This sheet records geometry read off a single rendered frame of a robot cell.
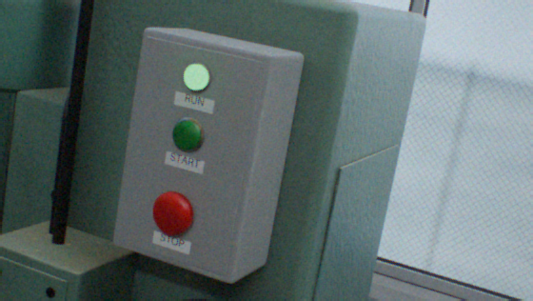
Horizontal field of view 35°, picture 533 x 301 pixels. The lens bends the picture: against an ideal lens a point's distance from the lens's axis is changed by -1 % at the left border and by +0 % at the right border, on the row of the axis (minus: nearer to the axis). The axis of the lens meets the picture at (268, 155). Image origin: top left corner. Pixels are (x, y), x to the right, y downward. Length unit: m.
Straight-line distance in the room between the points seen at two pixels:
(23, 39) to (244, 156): 0.32
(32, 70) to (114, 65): 0.16
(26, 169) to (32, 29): 0.13
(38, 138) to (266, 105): 0.29
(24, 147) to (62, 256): 0.17
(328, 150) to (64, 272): 0.21
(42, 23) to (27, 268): 0.26
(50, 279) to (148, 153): 0.12
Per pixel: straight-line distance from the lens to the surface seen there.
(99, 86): 0.68
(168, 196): 0.57
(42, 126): 0.77
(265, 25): 0.61
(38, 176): 0.78
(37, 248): 0.66
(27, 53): 0.81
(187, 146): 0.56
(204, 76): 0.55
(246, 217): 0.56
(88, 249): 0.67
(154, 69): 0.58
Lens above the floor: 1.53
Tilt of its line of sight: 12 degrees down
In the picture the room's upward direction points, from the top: 10 degrees clockwise
